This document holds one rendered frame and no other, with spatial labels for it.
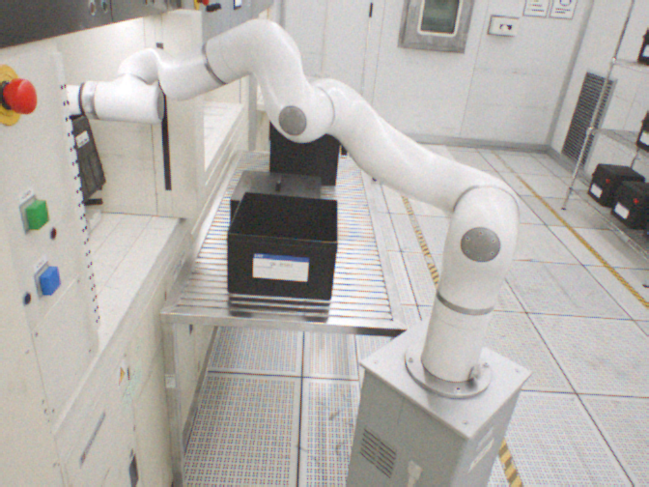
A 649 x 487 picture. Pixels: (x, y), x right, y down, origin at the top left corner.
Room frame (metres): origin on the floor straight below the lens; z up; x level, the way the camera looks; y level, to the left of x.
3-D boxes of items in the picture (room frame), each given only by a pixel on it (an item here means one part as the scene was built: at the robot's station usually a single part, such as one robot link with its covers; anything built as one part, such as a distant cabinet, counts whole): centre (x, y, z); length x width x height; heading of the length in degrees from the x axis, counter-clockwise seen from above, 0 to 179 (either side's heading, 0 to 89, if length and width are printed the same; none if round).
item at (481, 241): (0.85, -0.29, 1.07); 0.19 x 0.12 x 0.24; 162
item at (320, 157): (2.05, 0.13, 0.89); 0.29 x 0.29 x 0.25; 7
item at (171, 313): (1.64, 0.11, 0.38); 1.30 x 0.60 x 0.76; 3
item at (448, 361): (0.88, -0.30, 0.85); 0.19 x 0.19 x 0.18
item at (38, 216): (0.57, 0.37, 1.20); 0.03 x 0.02 x 0.03; 3
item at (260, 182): (1.60, 0.17, 0.83); 0.29 x 0.29 x 0.13; 2
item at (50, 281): (0.57, 0.37, 1.10); 0.03 x 0.02 x 0.03; 3
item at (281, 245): (1.23, 0.11, 0.85); 0.28 x 0.28 x 0.17; 2
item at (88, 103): (1.12, 0.54, 1.21); 0.09 x 0.03 x 0.08; 5
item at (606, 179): (3.68, -2.14, 0.31); 0.30 x 0.28 x 0.26; 1
